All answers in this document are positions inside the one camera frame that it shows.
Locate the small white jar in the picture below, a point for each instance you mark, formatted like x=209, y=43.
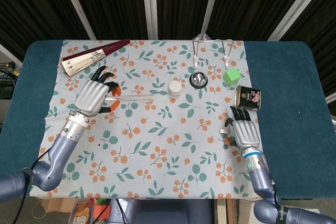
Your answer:
x=175, y=87

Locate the black tin can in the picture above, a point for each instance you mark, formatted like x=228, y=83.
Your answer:
x=248, y=98

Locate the white rubber stopper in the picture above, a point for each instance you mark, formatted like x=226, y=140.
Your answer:
x=223, y=131

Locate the orange box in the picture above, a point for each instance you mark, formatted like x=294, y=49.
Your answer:
x=102, y=211

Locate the white frame post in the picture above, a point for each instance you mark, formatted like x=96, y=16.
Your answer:
x=150, y=3
x=296, y=3
x=76, y=3
x=10, y=53
x=211, y=3

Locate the silver call bell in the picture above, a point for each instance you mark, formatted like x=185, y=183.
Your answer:
x=198, y=79

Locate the floral printed tablecloth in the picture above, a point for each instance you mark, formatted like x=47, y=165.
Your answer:
x=162, y=140

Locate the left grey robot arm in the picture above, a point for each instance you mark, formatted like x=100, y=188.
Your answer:
x=60, y=150

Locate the green cube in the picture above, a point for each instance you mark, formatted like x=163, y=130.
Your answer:
x=232, y=76

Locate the grey robot torso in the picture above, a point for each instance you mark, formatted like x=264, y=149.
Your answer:
x=170, y=213

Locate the clear glass test tube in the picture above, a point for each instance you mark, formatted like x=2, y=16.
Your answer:
x=136, y=97

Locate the metal rod frame stand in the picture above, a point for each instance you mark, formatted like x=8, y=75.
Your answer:
x=195, y=61

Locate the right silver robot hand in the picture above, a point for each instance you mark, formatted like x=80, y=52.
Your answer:
x=245, y=132

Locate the dark pleated curtain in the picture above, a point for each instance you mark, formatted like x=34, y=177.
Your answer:
x=118, y=3

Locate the folding paper fan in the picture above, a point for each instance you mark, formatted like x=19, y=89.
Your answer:
x=84, y=58

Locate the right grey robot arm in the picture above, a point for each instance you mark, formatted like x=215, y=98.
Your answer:
x=260, y=179

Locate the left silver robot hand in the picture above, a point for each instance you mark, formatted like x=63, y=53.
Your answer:
x=90, y=96

